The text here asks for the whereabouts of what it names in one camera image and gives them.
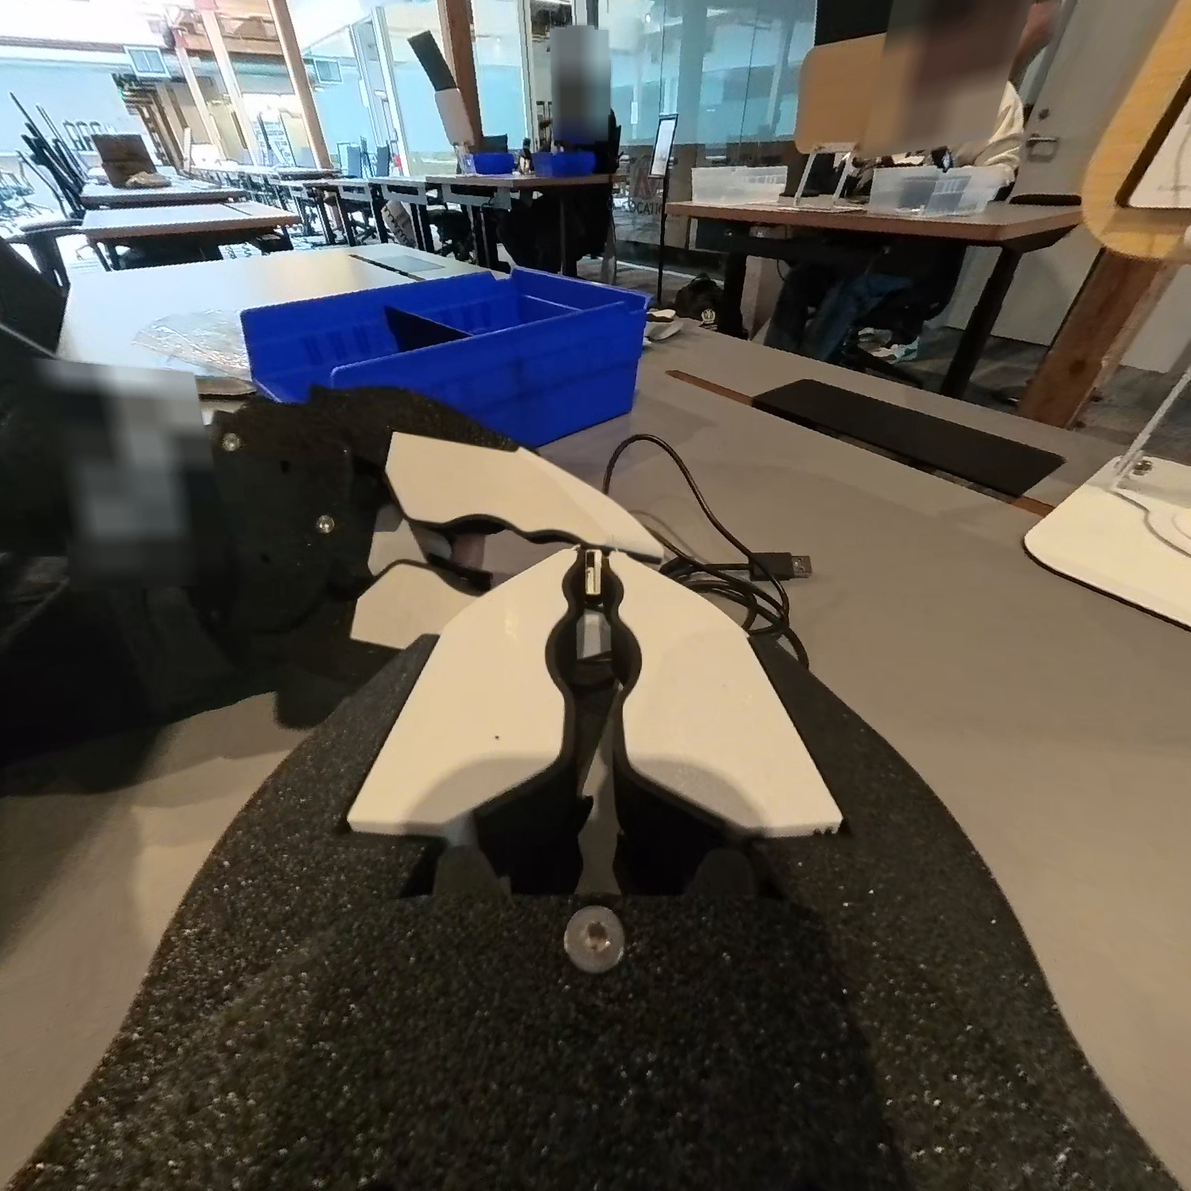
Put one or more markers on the black desk panel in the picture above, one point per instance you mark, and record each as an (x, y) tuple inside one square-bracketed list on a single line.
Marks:
[(912, 431)]

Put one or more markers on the wooden-top desk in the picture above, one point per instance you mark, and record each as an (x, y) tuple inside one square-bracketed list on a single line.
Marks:
[(932, 217)]

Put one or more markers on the clear acrylic sign stand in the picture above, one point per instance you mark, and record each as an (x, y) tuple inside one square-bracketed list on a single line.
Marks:
[(1154, 420)]

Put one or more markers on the black office chair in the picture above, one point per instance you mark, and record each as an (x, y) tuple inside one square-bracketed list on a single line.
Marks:
[(33, 296)]

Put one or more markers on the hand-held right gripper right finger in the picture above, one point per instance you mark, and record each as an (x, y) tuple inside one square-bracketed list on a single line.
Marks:
[(727, 725)]

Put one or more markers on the clear plastic bag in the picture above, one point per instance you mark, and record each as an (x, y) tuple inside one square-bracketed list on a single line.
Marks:
[(196, 342)]

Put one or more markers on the blue plastic bin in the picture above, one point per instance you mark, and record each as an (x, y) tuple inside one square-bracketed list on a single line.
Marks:
[(521, 373)]

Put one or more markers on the black backpack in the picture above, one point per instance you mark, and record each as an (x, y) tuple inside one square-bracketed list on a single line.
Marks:
[(698, 302)]

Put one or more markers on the printed instruction sheet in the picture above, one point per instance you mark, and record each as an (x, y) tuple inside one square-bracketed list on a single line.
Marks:
[(1169, 168)]

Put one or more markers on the wooden sign board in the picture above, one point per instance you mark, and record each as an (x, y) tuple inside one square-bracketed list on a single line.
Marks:
[(1118, 168)]

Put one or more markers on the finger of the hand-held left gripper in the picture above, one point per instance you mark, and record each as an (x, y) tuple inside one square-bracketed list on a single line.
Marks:
[(409, 606), (502, 482)]

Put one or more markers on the wooden post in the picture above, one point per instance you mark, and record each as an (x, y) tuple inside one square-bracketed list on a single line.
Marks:
[(1088, 342)]

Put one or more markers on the small blue bin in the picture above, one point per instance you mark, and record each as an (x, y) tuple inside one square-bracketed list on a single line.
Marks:
[(489, 162), (565, 162)]

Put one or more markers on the clear plastic container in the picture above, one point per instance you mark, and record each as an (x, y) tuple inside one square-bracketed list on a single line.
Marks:
[(940, 193), (739, 186)]

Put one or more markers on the grey desk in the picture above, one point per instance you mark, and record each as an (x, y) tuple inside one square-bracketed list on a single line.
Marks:
[(502, 182), (187, 220)]

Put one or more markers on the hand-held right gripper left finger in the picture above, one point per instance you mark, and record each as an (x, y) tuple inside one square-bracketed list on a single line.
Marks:
[(465, 725)]

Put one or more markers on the white sign base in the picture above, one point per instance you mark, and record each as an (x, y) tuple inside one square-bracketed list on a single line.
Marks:
[(1106, 558)]

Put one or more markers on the laptop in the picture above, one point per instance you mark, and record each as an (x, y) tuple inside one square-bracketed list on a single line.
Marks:
[(126, 157)]

